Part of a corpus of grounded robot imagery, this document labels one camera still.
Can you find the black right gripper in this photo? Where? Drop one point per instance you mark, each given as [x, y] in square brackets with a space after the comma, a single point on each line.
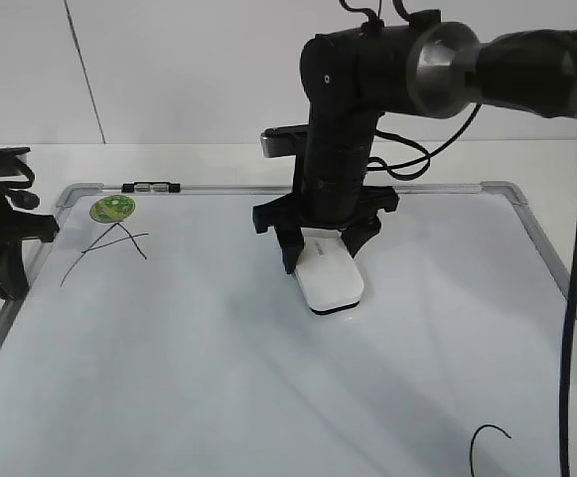
[328, 192]

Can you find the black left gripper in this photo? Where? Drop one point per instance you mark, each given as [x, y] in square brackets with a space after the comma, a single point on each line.
[18, 221]

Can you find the white board eraser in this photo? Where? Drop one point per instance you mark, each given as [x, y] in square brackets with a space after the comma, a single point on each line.
[328, 276]

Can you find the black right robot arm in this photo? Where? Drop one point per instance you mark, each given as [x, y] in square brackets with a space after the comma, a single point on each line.
[425, 67]

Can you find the green round magnet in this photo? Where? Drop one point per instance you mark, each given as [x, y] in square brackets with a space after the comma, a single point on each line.
[112, 209]

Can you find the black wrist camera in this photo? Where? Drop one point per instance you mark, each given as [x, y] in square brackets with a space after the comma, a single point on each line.
[284, 141]

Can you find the white board with aluminium frame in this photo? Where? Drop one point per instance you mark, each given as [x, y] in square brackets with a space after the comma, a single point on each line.
[190, 352]

